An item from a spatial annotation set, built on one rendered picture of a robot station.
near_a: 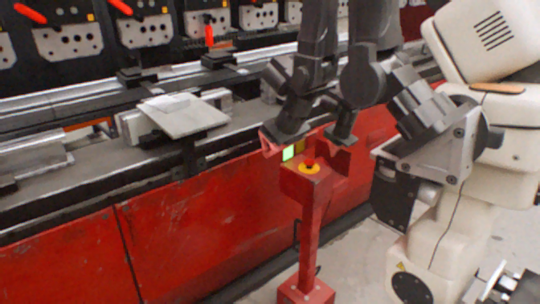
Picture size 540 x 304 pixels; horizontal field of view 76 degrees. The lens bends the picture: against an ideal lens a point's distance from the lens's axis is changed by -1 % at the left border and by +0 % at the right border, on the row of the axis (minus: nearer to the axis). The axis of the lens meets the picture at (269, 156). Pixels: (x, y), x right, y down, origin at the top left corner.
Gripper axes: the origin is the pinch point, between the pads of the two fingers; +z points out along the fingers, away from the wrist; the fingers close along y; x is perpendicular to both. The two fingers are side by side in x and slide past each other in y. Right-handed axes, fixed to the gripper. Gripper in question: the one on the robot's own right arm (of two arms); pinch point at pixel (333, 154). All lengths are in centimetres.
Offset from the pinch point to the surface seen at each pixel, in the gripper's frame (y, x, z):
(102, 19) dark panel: 99, 33, -14
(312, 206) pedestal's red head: -7.0, 15.5, 10.2
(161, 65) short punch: 48, 37, -20
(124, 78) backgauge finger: 66, 41, -6
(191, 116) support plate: 27, 40, -14
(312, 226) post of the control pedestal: -6.5, 7.6, 27.9
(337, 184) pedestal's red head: -6.5, 2.0, 8.3
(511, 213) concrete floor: -63, -136, 68
